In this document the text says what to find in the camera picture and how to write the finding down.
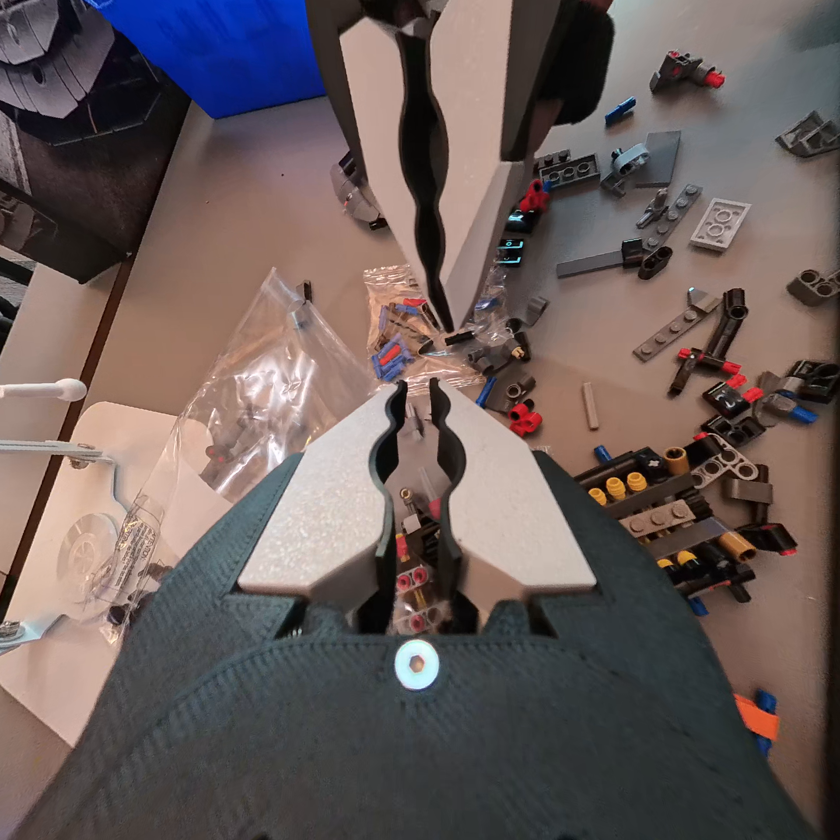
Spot blue storage bin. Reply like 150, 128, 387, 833
98, 0, 329, 120

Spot orange lego piece blue pins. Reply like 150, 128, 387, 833
734, 689, 782, 760

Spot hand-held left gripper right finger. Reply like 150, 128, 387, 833
430, 378, 597, 635

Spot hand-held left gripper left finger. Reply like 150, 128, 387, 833
238, 382, 408, 635

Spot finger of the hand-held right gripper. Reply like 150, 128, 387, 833
430, 0, 571, 330
305, 0, 455, 330

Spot light grey rectangular lego plate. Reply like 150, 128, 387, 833
689, 198, 753, 251

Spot white articulated desk stand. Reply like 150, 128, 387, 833
0, 377, 232, 749

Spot dark printed cardboard box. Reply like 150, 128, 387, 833
0, 0, 193, 284

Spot scattered loose lego pieces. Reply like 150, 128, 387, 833
469, 49, 840, 500

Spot black yellow lego engine assembly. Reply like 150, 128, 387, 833
574, 446, 798, 614

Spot large clear white-label plastic bag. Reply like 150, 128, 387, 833
98, 266, 395, 641

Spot black lego beams red pins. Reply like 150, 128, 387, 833
667, 287, 749, 398

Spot small clear zip bag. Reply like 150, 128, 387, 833
364, 262, 526, 388

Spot grey narrow studded lego plate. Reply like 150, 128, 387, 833
632, 287, 724, 363

